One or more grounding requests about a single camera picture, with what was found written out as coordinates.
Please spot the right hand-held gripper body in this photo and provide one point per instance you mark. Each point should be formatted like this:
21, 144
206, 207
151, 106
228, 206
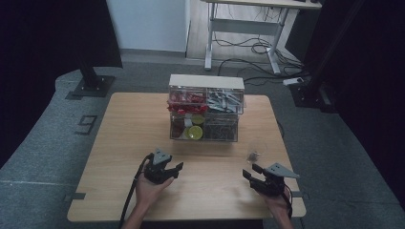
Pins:
272, 186

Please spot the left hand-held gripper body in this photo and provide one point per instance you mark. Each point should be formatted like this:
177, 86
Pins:
156, 171

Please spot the dark dried leaf clump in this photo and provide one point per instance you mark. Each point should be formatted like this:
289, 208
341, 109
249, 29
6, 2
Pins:
252, 156

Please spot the heap of dark dried leaves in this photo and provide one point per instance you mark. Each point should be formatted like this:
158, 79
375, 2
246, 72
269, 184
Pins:
220, 131

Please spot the clear acrylic drawer organizer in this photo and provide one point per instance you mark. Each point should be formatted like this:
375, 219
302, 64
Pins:
206, 82

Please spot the person's right hand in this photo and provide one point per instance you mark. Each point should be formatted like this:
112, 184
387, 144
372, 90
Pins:
280, 205

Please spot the person's left hand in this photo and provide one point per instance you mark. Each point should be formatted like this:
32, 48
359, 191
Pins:
148, 194

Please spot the black tape strip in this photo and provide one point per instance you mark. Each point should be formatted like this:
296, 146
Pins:
301, 194
76, 196

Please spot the dark brown capsule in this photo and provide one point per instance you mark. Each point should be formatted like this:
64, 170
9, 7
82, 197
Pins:
177, 129

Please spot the large yellow-green capsule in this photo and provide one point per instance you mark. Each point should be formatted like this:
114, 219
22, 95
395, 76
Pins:
195, 132

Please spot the small white packet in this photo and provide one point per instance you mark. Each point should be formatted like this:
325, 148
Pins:
188, 122

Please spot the small yellow-green capsule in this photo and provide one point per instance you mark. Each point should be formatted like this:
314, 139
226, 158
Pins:
198, 119

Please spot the pile of red packets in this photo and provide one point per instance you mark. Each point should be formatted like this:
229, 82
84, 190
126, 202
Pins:
187, 103

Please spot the pile of grey packets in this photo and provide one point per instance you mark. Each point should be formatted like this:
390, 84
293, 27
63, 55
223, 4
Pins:
224, 101

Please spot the black tape number mark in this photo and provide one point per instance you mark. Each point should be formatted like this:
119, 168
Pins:
86, 124

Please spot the white power strip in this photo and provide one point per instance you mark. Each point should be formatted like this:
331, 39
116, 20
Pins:
293, 81

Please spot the white-legged desk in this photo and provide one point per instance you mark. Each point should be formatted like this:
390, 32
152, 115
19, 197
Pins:
243, 27

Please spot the black curtain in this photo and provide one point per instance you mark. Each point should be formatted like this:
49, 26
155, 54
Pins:
375, 79
47, 47

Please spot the black metal frame stand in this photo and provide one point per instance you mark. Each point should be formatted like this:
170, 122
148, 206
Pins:
313, 86

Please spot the black stand with base plate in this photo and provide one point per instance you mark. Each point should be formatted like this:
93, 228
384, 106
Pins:
94, 86

